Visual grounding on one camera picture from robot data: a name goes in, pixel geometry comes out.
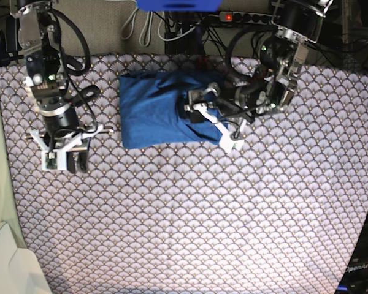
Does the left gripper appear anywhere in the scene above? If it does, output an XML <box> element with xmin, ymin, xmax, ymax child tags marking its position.
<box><xmin>186</xmin><ymin>83</ymin><xmax>258</xmax><ymax>124</ymax></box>

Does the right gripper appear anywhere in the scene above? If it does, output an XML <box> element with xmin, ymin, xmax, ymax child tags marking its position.
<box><xmin>39</xmin><ymin>102</ymin><xmax>89</xmax><ymax>173</ymax></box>

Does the blue T-shirt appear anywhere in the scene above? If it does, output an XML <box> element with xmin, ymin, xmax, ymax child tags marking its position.
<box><xmin>118</xmin><ymin>70</ymin><xmax>224</xmax><ymax>149</ymax></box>

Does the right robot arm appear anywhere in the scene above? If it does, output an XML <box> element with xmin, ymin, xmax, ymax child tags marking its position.
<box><xmin>11</xmin><ymin>1</ymin><xmax>103</xmax><ymax>173</ymax></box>

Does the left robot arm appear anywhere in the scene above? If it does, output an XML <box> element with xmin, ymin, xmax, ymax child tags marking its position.
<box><xmin>184</xmin><ymin>1</ymin><xmax>332</xmax><ymax>123</ymax></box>

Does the blue box top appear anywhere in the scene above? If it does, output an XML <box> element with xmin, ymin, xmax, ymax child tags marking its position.
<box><xmin>137</xmin><ymin>0</ymin><xmax>221</xmax><ymax>12</ymax></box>

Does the fan-patterned tablecloth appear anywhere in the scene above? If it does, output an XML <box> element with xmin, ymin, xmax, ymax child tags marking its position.
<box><xmin>0</xmin><ymin>65</ymin><xmax>368</xmax><ymax>293</ymax></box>

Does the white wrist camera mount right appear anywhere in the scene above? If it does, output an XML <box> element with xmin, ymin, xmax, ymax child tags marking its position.
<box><xmin>25</xmin><ymin>124</ymin><xmax>114</xmax><ymax>172</ymax></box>

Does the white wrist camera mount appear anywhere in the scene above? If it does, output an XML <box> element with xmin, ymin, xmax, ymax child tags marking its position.
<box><xmin>25</xmin><ymin>124</ymin><xmax>114</xmax><ymax>172</ymax></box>
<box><xmin>184</xmin><ymin>102</ymin><xmax>247</xmax><ymax>153</ymax></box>

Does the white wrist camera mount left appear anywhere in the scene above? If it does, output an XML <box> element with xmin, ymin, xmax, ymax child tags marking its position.
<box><xmin>184</xmin><ymin>102</ymin><xmax>247</xmax><ymax>153</ymax></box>

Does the black power strip red switch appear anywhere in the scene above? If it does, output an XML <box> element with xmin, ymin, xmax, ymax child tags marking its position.
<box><xmin>218</xmin><ymin>11</ymin><xmax>272</xmax><ymax>25</ymax></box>

